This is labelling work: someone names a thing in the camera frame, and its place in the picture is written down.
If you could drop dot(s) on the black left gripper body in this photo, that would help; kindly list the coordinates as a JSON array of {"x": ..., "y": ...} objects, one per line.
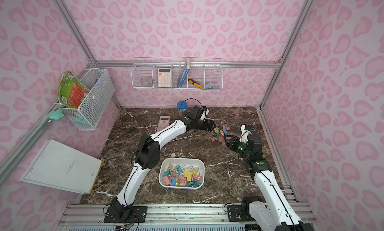
[{"x": 205, "y": 124}]

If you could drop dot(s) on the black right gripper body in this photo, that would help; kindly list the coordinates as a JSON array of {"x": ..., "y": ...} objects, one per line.
[{"x": 232, "y": 141}]

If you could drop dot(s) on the white storage tray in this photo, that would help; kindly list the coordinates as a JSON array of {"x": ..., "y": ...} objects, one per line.
[{"x": 182, "y": 173}]

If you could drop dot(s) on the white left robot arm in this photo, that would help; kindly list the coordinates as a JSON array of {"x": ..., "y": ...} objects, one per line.
[{"x": 147, "y": 156}]

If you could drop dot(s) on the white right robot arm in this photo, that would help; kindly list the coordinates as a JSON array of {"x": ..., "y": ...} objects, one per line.
[{"x": 276, "y": 213}]

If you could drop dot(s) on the blue lid pencil tube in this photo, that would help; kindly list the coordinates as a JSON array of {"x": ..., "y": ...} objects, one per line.
[{"x": 182, "y": 107}]

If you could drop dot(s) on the pink calculator on table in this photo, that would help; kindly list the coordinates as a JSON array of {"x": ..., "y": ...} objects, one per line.
[{"x": 164, "y": 122}]

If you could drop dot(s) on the yellow utility knife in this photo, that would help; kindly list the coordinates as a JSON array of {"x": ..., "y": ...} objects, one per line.
[{"x": 193, "y": 82}]

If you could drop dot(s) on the blue book in shelf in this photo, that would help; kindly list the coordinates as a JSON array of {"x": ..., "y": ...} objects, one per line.
[{"x": 184, "y": 73}]

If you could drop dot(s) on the white calculator in shelf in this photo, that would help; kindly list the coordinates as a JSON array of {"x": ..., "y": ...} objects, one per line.
[{"x": 164, "y": 78}]

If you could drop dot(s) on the green snack bag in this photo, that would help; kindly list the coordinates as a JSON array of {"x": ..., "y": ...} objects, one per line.
[{"x": 71, "y": 91}]

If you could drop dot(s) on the white paper board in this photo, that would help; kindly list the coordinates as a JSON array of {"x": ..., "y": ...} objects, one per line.
[{"x": 61, "y": 167}]

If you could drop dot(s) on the white wire wall shelf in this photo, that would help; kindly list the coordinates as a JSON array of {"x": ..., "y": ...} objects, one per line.
[{"x": 209, "y": 73}]

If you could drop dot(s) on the white mesh wall basket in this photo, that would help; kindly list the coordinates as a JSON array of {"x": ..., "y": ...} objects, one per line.
[{"x": 88, "y": 115}]

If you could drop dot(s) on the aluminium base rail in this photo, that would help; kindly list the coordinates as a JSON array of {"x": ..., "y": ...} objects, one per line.
[{"x": 160, "y": 214}]

